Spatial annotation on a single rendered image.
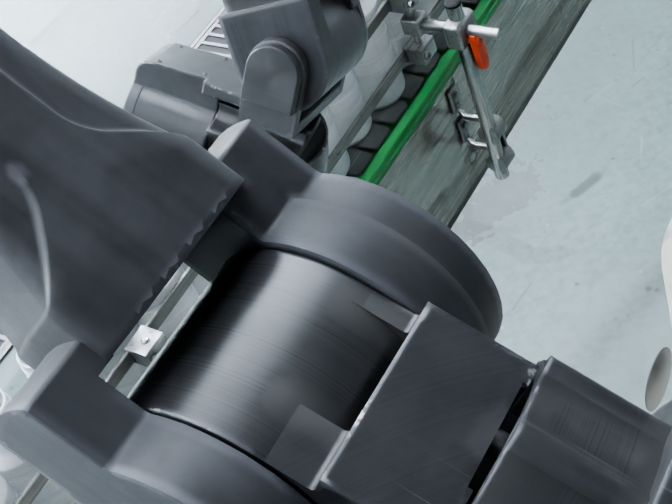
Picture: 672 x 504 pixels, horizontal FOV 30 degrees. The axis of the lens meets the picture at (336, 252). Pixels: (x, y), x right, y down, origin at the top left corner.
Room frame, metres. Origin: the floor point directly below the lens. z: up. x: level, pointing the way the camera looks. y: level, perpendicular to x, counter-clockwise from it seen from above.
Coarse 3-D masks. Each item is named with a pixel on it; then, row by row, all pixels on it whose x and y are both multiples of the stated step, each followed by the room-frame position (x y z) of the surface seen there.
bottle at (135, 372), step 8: (136, 328) 0.75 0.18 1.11; (128, 336) 0.74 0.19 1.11; (120, 352) 0.73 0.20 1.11; (112, 360) 0.73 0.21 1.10; (104, 368) 0.73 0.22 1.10; (112, 368) 0.73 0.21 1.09; (136, 368) 0.73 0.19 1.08; (144, 368) 0.74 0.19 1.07; (128, 376) 0.73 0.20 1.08; (136, 376) 0.73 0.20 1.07; (120, 384) 0.73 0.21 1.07; (128, 384) 0.73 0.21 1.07; (128, 392) 0.73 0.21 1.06
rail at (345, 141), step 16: (384, 0) 1.02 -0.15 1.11; (384, 16) 1.01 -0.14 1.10; (432, 16) 1.06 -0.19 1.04; (368, 32) 0.99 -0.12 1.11; (400, 64) 1.01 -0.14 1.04; (384, 80) 0.99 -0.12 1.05; (368, 112) 0.96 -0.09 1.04; (352, 128) 0.94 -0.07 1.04; (336, 160) 0.92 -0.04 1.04; (192, 272) 0.78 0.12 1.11; (176, 288) 0.77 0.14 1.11; (160, 320) 0.75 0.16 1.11; (128, 352) 0.72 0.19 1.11; (128, 368) 0.72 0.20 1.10; (112, 384) 0.70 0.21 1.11; (32, 480) 0.64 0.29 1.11; (32, 496) 0.63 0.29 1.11
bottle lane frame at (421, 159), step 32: (480, 0) 1.12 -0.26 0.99; (512, 0) 1.13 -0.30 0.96; (544, 0) 1.17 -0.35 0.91; (576, 0) 1.22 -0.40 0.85; (512, 32) 1.12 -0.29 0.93; (544, 32) 1.16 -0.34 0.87; (448, 64) 1.03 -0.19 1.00; (512, 64) 1.11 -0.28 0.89; (544, 64) 1.15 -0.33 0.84; (416, 96) 1.00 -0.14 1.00; (512, 96) 1.10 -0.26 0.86; (416, 128) 0.98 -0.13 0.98; (448, 128) 1.01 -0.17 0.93; (512, 128) 1.09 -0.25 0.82; (384, 160) 0.94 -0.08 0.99; (416, 160) 0.97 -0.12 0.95; (448, 160) 1.00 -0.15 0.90; (480, 160) 1.04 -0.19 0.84; (416, 192) 0.96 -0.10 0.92; (448, 192) 0.99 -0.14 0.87; (448, 224) 0.98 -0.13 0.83
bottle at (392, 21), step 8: (392, 16) 1.05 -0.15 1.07; (400, 16) 1.05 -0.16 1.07; (392, 24) 1.05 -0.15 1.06; (400, 24) 1.05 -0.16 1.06; (392, 32) 1.05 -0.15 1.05; (400, 32) 1.05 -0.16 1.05; (392, 40) 1.05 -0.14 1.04; (400, 40) 1.05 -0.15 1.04; (400, 48) 1.05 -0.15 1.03; (408, 64) 1.05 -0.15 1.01
